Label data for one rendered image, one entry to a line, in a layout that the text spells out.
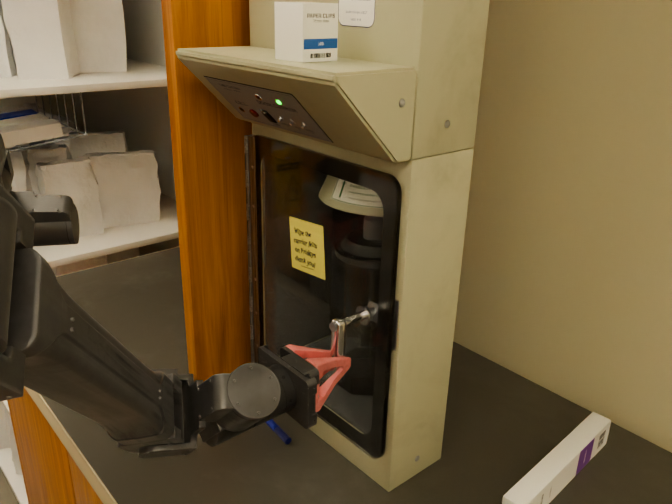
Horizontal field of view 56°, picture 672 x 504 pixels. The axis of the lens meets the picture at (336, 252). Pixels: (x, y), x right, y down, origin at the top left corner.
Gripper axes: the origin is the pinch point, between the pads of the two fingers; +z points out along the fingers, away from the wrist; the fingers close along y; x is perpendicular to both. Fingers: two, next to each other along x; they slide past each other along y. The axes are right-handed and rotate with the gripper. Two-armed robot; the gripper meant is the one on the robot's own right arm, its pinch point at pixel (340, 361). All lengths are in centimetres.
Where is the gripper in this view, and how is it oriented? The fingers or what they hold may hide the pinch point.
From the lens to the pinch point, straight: 81.4
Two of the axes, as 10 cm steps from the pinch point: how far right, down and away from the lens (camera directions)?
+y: -6.4, -3.0, 7.1
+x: -0.1, 9.2, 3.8
